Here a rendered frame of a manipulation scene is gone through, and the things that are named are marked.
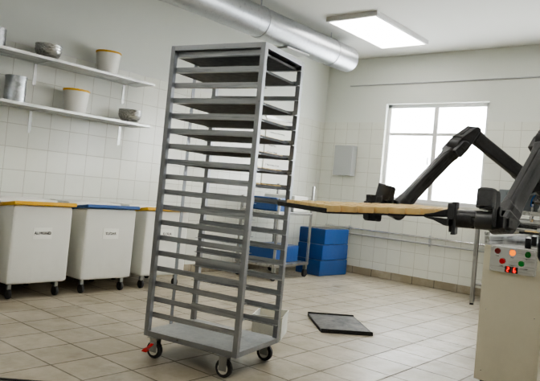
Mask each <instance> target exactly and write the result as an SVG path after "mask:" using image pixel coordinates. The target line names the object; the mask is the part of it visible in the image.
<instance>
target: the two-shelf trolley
mask: <svg viewBox="0 0 540 381"><path fill-rule="evenodd" d="M314 193H315V186H313V189H312V198H311V199H308V200H312V201H315V200H314ZM240 210H241V211H246V207H243V203H241V204H240ZM253 211H255V212H263V213H269V214H277V215H283V214H284V212H283V211H280V206H278V208H277V211H266V210H259V209H253ZM290 215H309V233H308V242H307V251H306V259H305V261H300V260H298V261H294V262H286V265H285V267H289V266H297V265H303V267H302V271H301V275H302V276H303V277H305V276H306V275H307V270H306V269H307V265H308V264H309V245H310V236H311V227H312V218H313V212H312V211H310V213H306V212H305V213H304V212H291V213H290ZM279 222H280V220H279V219H274V225H273V229H279ZM277 240H278V235H275V234H272V242H274V244H277ZM273 259H276V249H274V250H273ZM248 263H249V264H255V265H260V266H264V267H268V270H269V271H271V273H272V274H276V268H279V265H275V264H265V263H260V262H255V261H250V260H249V261H248Z"/></svg>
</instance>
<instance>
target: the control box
mask: <svg viewBox="0 0 540 381"><path fill-rule="evenodd" d="M496 248H500V249H501V252H500V253H499V254H496V253H495V249H496ZM511 250H514V251H515V252H516V254H515V255H514V256H511V255H510V254H509V252H510V251H511ZM526 252H530V254H531V257H530V258H526V257H525V253H526ZM537 255H538V251H535V250H529V249H522V248H511V247H504V246H497V245H491V253H490V262H489V270H492V271H498V272H507V271H509V272H507V273H512V274H518V275H523V276H528V277H536V272H537V262H538V257H537ZM501 258H503V259H505V263H504V264H501V263H500V262H499V260H500V259H501ZM519 261H523V262H524V266H522V267H520V266H519V265H518V262H519ZM507 267H509V268H507ZM506 268H507V269H509V270H507V271H506ZM513 268H516V270H515V269H514V270H515V271H516V272H515V271H514V272H515V273H513Z"/></svg>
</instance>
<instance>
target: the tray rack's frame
mask: <svg viewBox="0 0 540 381"><path fill-rule="evenodd" d="M258 49H261V42H254V43H219V44H202V45H184V46H172V48H171V57H170V73H169V81H168V89H167V98H166V114H165V122H164V131H163V139H162V155H161V164H160V172H159V180H158V189H157V205H156V213H155V221H154V230H153V246H152V254H151V263H150V271H149V287H148V296H147V304H146V312H145V328H144V335H146V336H149V337H147V338H150V341H149V344H150V343H151V342H154V343H155V345H152V346H151V347H150V348H149V351H151V352H154V353H156V348H157V341H159V342H160V343H161V340H166V341H169V342H174V343H177V344H181V345H184V346H190V347H194V348H197V349H200V350H205V351H209V352H212V353H216V354H217V355H218V356H219V366H218V370H219V371H224V372H226V367H227V359H228V360H229V361H231V356H232V347H233V338H234V336H232V335H229V334H222V333H219V332H215V331H212V330H205V329H202V328H198V327H195V326H188V325H185V324H182V323H177V322H174V323H173V322H172V321H170V324H167V325H163V326H157V327H154V328H151V327H152V318H153V303H154V294H155V285H156V277H157V269H158V253H159V244H160V236H161V227H162V212H163V203H164V194H165V186H166V171H167V162H168V153H169V145H170V129H171V121H172V112H173V103H174V88H175V80H176V71H177V62H178V53H179V52H196V51H238V50H258ZM268 54H269V55H271V56H273V57H275V58H277V59H279V60H281V61H283V62H285V63H287V64H289V65H291V66H293V67H297V66H302V61H300V60H299V59H297V58H295V57H293V56H291V55H290V54H288V53H286V52H284V51H282V50H281V49H279V48H277V47H274V46H273V45H271V44H270V43H269V44H268ZM188 320H191V321H196V322H201V323H205V324H209V325H213V326H219V327H223V328H226V329H230V330H234V329H235V328H234V327H230V326H224V325H220V324H217V323H213V322H206V321H203V320H199V319H197V311H196V310H191V313H190V319H188ZM242 336H243V337H242V338H241V340H240V349H239V356H240V357H242V356H244V355H246V354H250V353H252V352H255V351H257V350H260V354H264V355H267V349H268V346H271V345H273V344H276V338H273V337H272V336H269V335H266V334H259V333H256V332H251V331H248V330H242Z"/></svg>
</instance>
